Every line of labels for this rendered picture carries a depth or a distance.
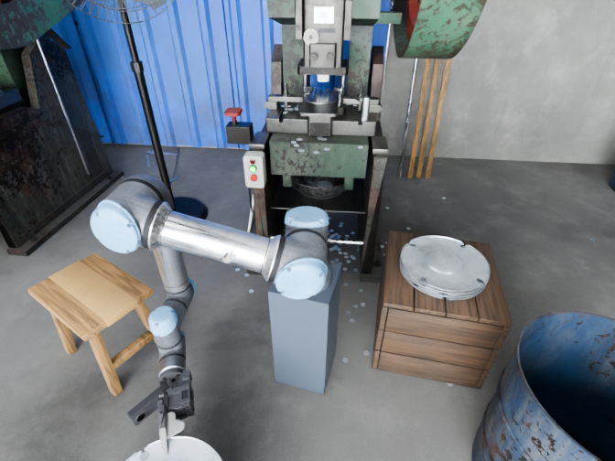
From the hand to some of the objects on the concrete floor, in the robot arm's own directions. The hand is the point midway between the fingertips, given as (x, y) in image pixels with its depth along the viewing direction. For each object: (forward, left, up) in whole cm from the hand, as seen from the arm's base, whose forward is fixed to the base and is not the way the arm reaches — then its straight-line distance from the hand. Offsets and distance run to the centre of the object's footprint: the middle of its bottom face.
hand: (164, 449), depth 90 cm
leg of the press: (+134, +22, -25) cm, 138 cm away
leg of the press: (+145, -30, -25) cm, 150 cm away
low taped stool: (+34, +49, -25) cm, 65 cm away
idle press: (+129, +170, -25) cm, 215 cm away
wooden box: (+75, -63, -24) cm, 101 cm away
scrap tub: (+31, -98, -24) cm, 106 cm away
